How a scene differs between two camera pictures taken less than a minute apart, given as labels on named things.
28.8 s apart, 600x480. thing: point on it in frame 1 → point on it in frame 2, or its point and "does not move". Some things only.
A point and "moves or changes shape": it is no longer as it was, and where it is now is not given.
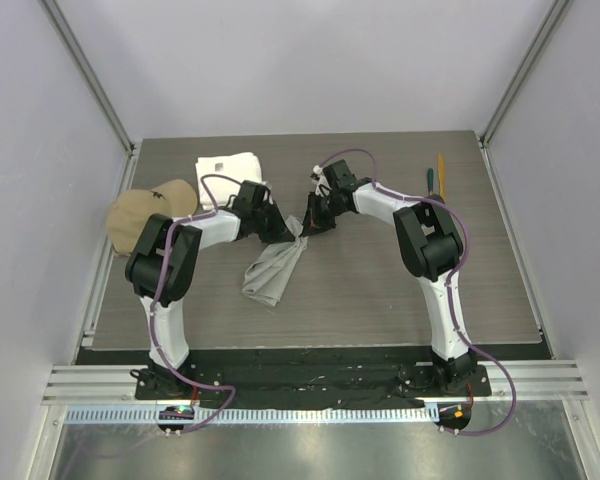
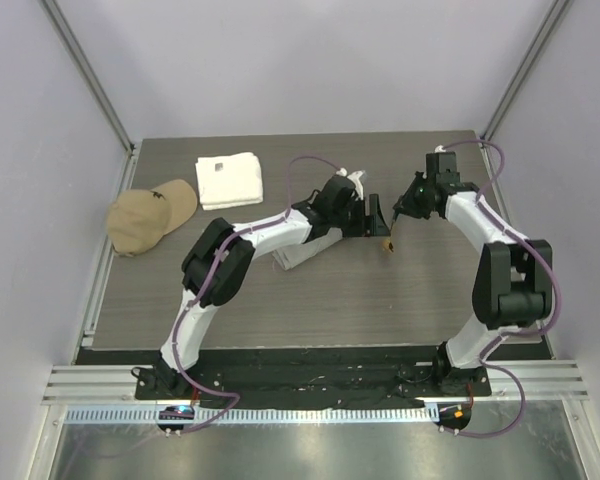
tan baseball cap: [131, 210] does not move
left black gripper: [280, 233] → [359, 229]
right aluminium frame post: [551, 24] does not move
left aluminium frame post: [89, 73] does not move
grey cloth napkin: [267, 276] → [293, 256]
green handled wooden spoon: [430, 180] moves or changes shape
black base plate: [314, 378] does not move
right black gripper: [313, 223] → [407, 206]
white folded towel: [221, 177] does not move
